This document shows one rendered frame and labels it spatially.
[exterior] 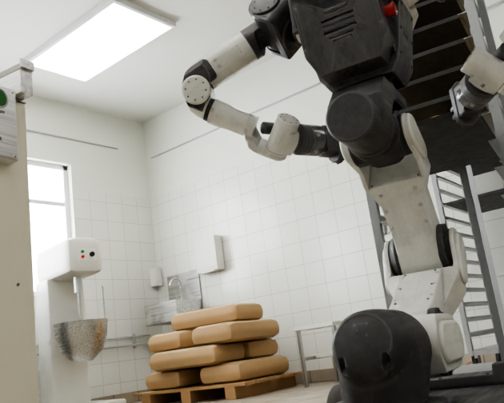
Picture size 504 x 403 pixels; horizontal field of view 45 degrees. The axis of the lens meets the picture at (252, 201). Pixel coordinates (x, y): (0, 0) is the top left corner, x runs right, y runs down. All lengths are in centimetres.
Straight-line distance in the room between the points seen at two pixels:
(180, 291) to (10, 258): 523
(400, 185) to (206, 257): 459
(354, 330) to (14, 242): 62
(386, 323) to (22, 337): 63
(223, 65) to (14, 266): 81
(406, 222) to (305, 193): 393
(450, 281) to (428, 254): 9
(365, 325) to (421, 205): 54
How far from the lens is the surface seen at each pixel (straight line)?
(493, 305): 267
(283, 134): 165
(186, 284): 637
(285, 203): 560
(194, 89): 165
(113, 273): 635
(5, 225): 117
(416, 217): 158
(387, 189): 156
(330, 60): 146
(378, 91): 138
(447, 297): 154
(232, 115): 167
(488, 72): 153
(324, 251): 533
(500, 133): 209
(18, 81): 127
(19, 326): 116
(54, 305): 533
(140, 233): 668
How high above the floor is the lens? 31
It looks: 14 degrees up
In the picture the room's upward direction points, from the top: 8 degrees counter-clockwise
